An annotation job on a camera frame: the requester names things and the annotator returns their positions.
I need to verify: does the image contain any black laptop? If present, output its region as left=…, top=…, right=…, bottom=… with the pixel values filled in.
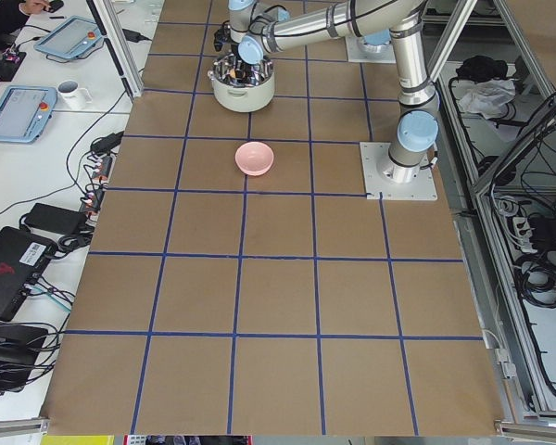
left=0, top=226, right=57, bottom=322

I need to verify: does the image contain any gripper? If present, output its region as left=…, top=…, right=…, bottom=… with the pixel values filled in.
left=213, top=25, right=232, bottom=50

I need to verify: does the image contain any aluminium frame post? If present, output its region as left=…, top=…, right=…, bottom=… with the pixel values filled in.
left=86, top=0, right=144, bottom=100

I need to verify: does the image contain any teach pendant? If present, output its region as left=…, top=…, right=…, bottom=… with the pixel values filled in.
left=34, top=16, right=103, bottom=60
left=0, top=85, right=57, bottom=144

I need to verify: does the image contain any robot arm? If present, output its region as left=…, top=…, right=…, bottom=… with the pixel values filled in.
left=213, top=0, right=290, bottom=52
left=228, top=0, right=438, bottom=184

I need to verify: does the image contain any white mug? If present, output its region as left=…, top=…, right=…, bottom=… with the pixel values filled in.
left=57, top=80, right=93, bottom=111

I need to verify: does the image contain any near teach pendant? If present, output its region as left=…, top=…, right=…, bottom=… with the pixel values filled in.
left=0, top=85, right=57, bottom=144

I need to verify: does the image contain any pale green pot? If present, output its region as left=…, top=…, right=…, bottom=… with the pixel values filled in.
left=208, top=53, right=275, bottom=113

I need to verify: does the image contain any pink bowl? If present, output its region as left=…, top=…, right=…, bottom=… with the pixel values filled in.
left=234, top=141, right=274, bottom=176

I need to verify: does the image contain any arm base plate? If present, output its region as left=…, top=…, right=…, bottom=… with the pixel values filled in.
left=346, top=36, right=396, bottom=64
left=360, top=142, right=437, bottom=201

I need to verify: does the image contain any far teach pendant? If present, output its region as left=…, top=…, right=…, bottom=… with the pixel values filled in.
left=34, top=16, right=103, bottom=60

